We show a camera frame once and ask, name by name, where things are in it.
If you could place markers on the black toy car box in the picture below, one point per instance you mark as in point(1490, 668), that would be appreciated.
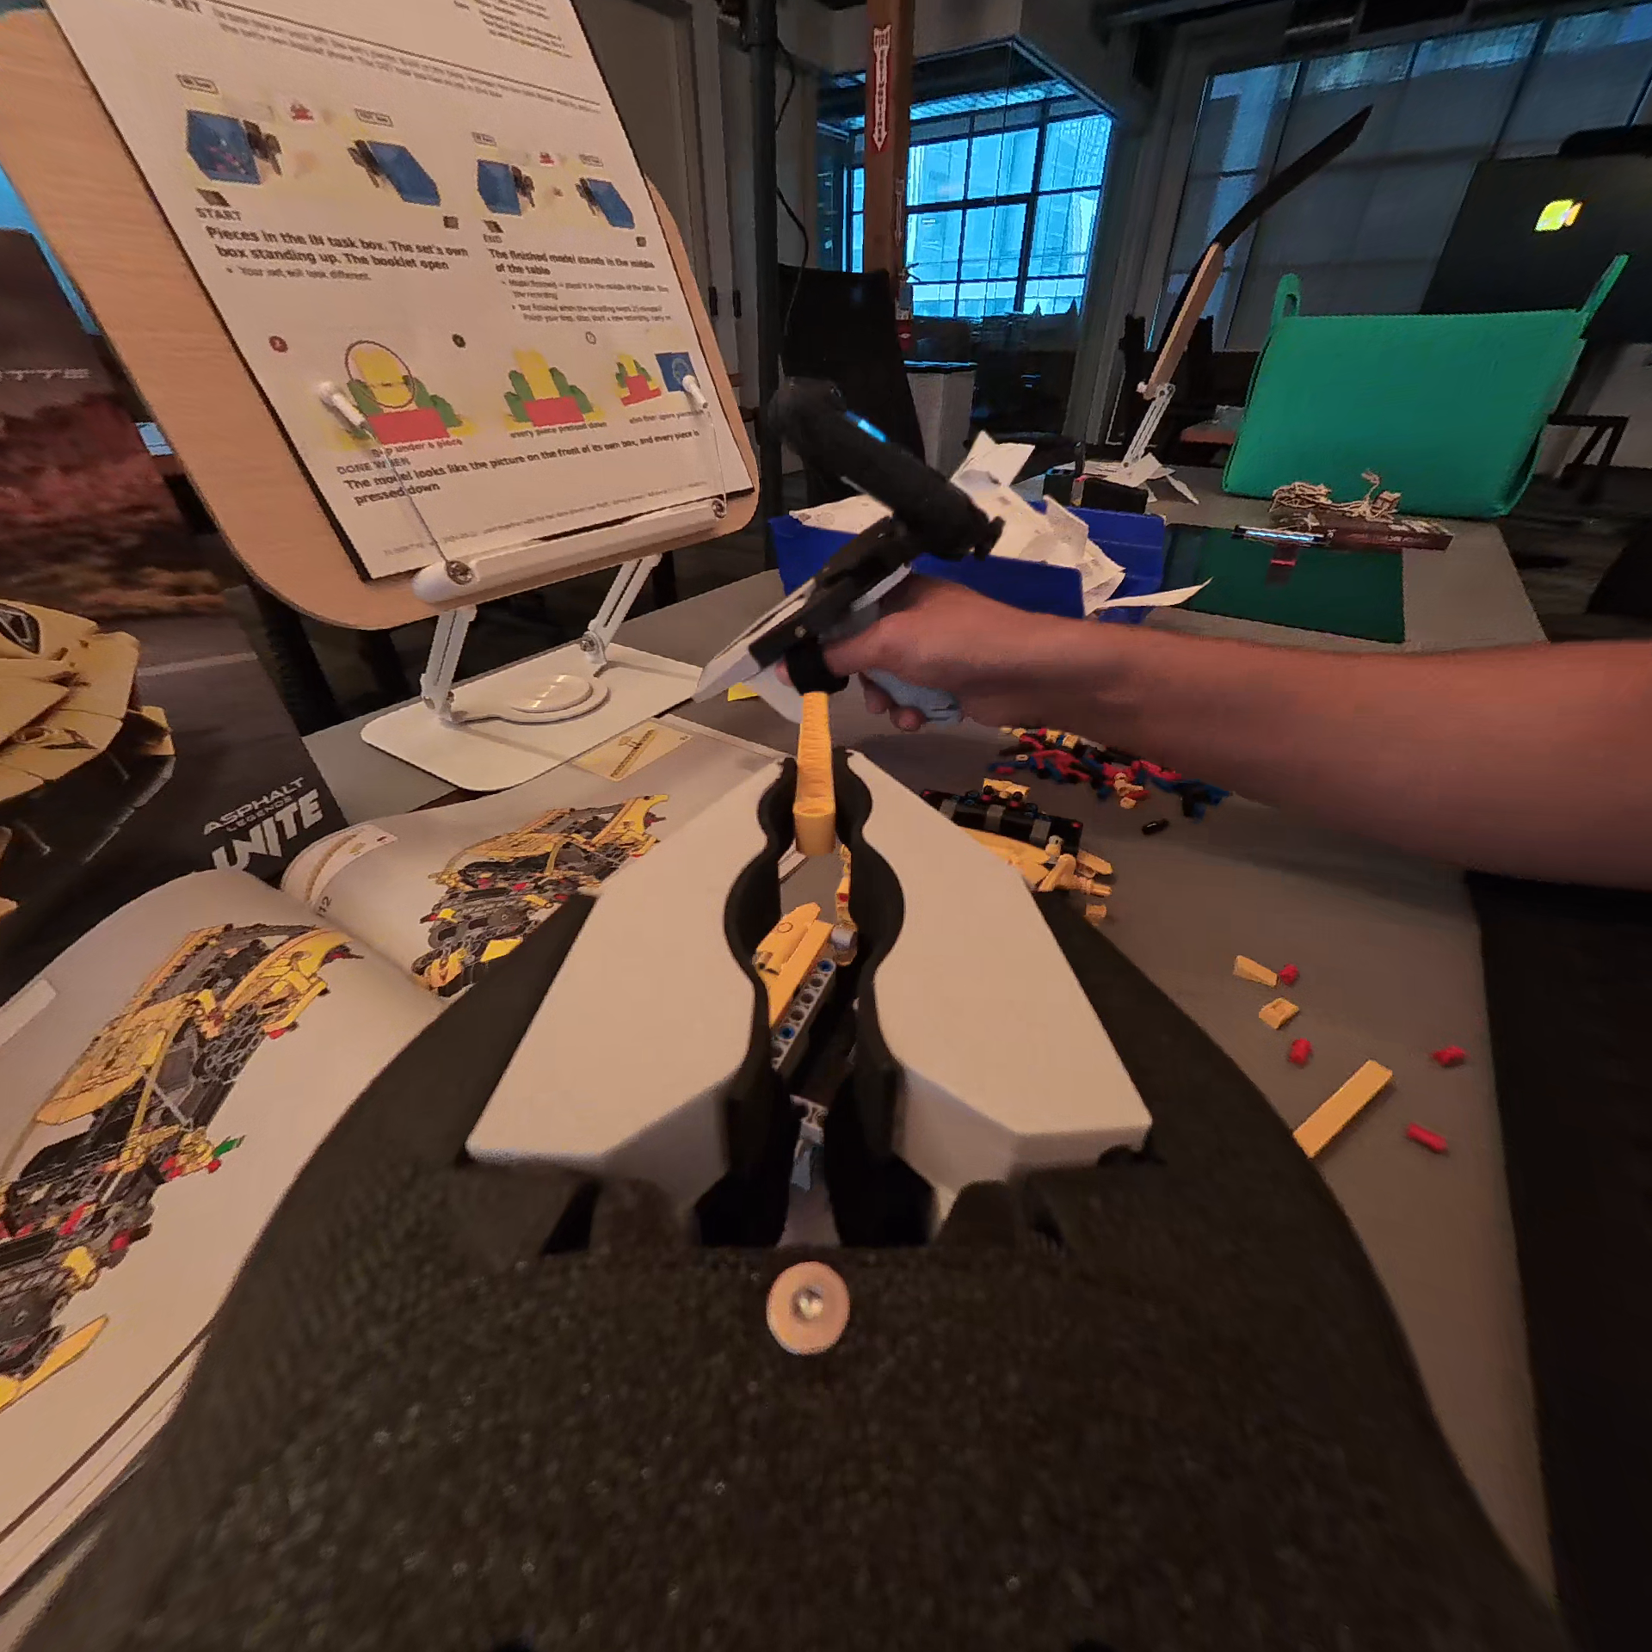
point(104, 774)

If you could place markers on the long yellow brick beam assembly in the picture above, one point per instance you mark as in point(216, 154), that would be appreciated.
point(816, 774)

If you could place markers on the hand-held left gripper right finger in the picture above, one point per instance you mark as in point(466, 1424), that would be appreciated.
point(1006, 1021)

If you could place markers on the wooden post red sign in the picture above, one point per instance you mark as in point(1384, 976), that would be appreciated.
point(891, 195)

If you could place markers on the dark green tray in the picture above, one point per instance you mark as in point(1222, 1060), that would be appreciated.
point(1290, 594)

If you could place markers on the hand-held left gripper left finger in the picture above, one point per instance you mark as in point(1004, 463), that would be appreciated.
point(619, 1032)

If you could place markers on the black panel lit display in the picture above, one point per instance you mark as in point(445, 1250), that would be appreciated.
point(1484, 259)

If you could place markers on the small yellow brick slope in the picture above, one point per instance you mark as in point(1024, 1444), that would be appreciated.
point(1278, 1013)

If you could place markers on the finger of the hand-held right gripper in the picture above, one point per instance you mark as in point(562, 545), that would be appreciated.
point(736, 674)

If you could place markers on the person's right hand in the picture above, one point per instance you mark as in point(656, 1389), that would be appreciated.
point(1006, 653)

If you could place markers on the open instruction booklet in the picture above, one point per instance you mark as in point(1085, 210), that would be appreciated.
point(323, 1032)

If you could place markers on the large paned window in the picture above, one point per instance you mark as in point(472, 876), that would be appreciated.
point(995, 220)

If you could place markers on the long yellow brick beam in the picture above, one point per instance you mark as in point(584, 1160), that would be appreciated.
point(1343, 1111)

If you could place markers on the pile of small brick pins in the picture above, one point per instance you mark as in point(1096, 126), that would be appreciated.
point(1071, 762)

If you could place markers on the person's right forearm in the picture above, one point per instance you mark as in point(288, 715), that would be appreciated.
point(1394, 749)

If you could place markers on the small yellow brick tile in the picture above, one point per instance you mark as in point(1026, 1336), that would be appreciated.
point(1255, 972)

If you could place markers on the grey desk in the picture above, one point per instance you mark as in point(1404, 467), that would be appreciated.
point(1355, 903)

